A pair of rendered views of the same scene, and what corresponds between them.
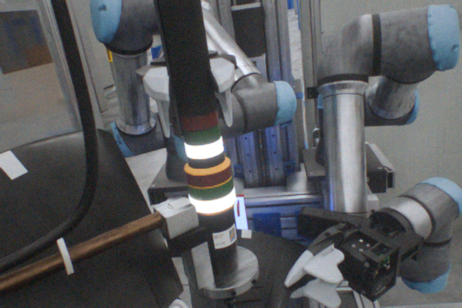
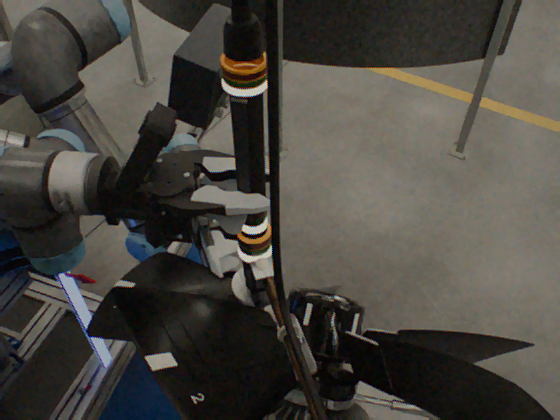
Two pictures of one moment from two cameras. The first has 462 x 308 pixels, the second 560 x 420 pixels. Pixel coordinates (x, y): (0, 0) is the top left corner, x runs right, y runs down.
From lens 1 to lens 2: 0.62 m
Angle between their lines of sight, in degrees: 67
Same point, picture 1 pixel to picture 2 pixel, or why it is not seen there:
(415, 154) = not seen: outside the picture
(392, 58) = (95, 52)
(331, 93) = (67, 112)
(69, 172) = (174, 327)
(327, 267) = (226, 244)
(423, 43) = (111, 30)
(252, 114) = not seen: hidden behind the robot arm
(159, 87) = (263, 203)
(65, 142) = (136, 317)
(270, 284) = (214, 285)
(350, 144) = (114, 150)
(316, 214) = not seen: hidden behind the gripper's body
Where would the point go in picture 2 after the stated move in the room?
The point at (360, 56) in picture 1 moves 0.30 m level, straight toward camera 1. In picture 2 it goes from (73, 63) to (217, 124)
